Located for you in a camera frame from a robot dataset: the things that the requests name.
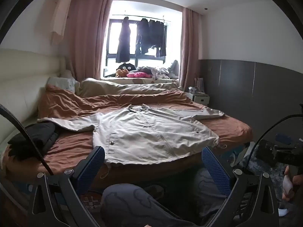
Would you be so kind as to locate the beige hanging cloth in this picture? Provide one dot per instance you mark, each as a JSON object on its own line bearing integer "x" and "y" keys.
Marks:
{"x": 60, "y": 16}

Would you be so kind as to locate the grey cushion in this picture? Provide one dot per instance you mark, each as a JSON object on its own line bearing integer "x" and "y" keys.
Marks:
{"x": 174, "y": 66}

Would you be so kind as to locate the black clothes pile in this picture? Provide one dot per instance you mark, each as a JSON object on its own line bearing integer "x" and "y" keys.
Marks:
{"x": 33, "y": 137}

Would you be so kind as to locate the dark hanging garment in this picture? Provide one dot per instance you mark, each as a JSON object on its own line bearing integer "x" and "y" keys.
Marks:
{"x": 157, "y": 37}
{"x": 142, "y": 35}

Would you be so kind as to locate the white nightstand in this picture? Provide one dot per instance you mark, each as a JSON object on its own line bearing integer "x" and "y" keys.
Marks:
{"x": 200, "y": 98}

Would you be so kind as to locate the clothes rod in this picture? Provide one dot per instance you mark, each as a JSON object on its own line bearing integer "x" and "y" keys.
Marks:
{"x": 135, "y": 16}

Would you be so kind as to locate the window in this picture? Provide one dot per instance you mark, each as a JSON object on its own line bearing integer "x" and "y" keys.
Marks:
{"x": 113, "y": 33}

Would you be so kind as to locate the beige zip jacket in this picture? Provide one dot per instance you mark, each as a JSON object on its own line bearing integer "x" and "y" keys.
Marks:
{"x": 146, "y": 134}

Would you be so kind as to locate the pink curtain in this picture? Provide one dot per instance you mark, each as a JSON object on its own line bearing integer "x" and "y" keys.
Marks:
{"x": 87, "y": 40}
{"x": 188, "y": 47}

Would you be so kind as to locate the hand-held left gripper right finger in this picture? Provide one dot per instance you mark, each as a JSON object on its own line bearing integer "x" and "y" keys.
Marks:
{"x": 216, "y": 172}

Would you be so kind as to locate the patterned floor mat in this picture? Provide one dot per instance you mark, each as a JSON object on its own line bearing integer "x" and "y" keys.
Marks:
{"x": 91, "y": 201}

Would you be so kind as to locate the white pillow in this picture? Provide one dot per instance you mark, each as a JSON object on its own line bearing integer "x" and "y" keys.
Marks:
{"x": 62, "y": 82}

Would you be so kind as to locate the long dark hanging coat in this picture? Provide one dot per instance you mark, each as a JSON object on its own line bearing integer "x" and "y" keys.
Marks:
{"x": 124, "y": 42}

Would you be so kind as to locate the reed diffuser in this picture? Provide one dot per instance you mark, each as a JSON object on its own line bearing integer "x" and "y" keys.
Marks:
{"x": 198, "y": 85}

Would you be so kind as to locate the person's grey patterned pants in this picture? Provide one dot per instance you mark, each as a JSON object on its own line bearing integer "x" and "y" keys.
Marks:
{"x": 123, "y": 205}

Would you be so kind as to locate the cream padded headboard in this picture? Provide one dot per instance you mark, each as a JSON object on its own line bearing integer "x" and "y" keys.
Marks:
{"x": 19, "y": 87}

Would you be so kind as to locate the bed with brown sheet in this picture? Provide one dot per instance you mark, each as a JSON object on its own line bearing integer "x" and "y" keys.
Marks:
{"x": 71, "y": 145}

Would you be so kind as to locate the dark speckled rug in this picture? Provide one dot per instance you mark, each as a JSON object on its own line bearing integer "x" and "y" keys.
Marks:
{"x": 251, "y": 167}

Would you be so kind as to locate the black plush toy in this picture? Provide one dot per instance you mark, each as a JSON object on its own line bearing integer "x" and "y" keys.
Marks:
{"x": 126, "y": 65}

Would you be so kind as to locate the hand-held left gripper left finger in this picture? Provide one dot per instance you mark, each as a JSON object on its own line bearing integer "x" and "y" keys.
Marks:
{"x": 91, "y": 169}

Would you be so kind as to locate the beige and brown duvet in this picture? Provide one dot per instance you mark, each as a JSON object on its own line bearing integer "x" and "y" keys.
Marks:
{"x": 123, "y": 87}

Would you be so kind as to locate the orange plush toy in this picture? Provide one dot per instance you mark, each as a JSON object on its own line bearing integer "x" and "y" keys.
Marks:
{"x": 122, "y": 73}

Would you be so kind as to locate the person's right hand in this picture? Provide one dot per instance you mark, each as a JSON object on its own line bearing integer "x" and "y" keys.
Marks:
{"x": 288, "y": 186}

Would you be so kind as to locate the small grey device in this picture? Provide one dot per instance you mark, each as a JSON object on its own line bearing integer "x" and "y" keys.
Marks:
{"x": 191, "y": 90}

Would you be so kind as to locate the pile of light clothes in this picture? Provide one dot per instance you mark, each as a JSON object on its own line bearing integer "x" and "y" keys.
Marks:
{"x": 158, "y": 73}

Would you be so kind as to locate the pink cushion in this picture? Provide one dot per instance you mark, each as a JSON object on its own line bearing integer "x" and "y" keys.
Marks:
{"x": 138, "y": 75}

